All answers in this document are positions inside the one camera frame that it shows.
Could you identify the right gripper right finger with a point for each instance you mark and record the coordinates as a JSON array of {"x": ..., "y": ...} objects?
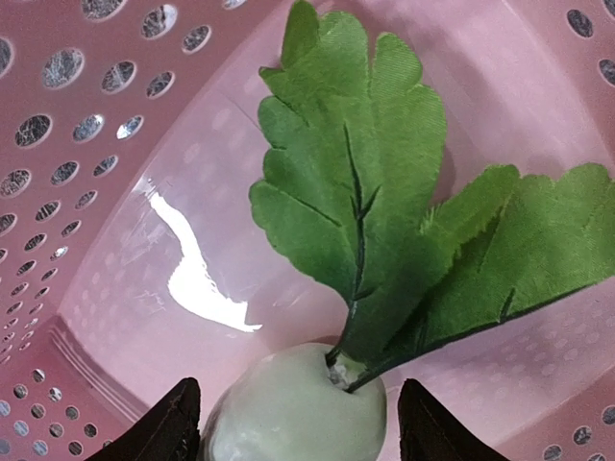
[{"x": 430, "y": 432}]

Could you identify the pink perforated plastic basket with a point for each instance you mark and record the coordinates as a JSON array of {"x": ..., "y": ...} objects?
[{"x": 130, "y": 258}]

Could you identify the white toy radish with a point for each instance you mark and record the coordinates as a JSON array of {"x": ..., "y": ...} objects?
[{"x": 355, "y": 149}]

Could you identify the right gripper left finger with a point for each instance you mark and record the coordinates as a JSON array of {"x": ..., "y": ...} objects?
[{"x": 167, "y": 432}]

